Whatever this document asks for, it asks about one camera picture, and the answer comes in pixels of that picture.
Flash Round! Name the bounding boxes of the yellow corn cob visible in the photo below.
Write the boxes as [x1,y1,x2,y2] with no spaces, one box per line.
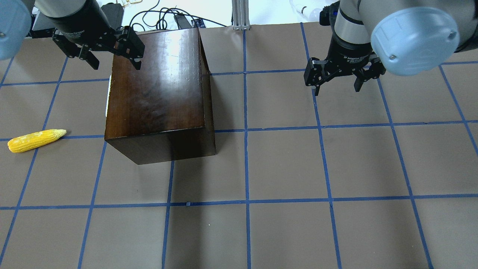
[7,129,67,153]

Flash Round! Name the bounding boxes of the black cables on desk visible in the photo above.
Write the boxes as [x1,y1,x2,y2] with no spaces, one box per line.
[129,6,228,31]

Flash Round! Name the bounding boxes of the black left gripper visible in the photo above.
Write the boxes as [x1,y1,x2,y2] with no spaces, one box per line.
[45,0,145,70]

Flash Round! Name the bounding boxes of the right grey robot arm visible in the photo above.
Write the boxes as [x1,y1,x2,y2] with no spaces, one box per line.
[304,0,477,96]

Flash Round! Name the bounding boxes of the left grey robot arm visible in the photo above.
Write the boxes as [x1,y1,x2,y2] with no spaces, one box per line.
[0,0,145,70]

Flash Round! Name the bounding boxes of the dark brown wooden cabinet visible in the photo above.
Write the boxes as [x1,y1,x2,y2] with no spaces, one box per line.
[104,28,217,165]

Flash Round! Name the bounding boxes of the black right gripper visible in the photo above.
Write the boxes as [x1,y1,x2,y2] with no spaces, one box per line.
[304,37,386,97]

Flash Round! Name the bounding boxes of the aluminium frame post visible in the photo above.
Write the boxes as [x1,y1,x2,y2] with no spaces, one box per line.
[232,0,251,31]

